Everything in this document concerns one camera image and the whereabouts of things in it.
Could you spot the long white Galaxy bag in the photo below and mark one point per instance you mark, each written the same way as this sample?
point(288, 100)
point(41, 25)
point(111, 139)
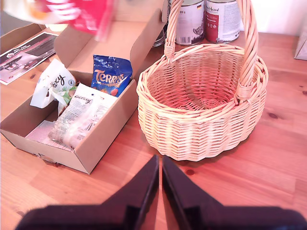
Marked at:
point(81, 115)

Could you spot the pale lined paper sheet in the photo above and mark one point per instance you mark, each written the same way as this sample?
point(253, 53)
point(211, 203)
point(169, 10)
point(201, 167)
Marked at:
point(40, 134)

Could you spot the small white Galaxy bag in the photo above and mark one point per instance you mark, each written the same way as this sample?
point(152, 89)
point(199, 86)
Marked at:
point(50, 83)

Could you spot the woven wicker basket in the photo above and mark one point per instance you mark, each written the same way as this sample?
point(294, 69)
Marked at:
point(199, 134)

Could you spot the printed paper leaflet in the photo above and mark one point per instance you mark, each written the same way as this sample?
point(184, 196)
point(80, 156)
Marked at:
point(21, 60)

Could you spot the blue Terry's egg bag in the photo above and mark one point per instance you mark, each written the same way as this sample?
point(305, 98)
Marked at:
point(108, 76)

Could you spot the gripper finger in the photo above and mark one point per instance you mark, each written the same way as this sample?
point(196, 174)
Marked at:
point(141, 191)
point(182, 191)

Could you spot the brown cardboard box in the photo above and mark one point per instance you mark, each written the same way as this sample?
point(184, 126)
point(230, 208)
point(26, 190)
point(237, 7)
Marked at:
point(105, 134)

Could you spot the white label tin can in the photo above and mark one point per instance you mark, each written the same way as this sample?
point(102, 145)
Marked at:
point(189, 24)

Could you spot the red and white egg bag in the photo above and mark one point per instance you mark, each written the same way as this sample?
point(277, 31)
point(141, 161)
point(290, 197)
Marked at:
point(79, 14)

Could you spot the red label tin can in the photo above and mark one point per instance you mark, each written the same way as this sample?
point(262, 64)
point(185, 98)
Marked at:
point(223, 24)

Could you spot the yellow kitchen towel pack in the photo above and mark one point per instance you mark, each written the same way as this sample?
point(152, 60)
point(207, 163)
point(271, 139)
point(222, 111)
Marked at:
point(56, 27)

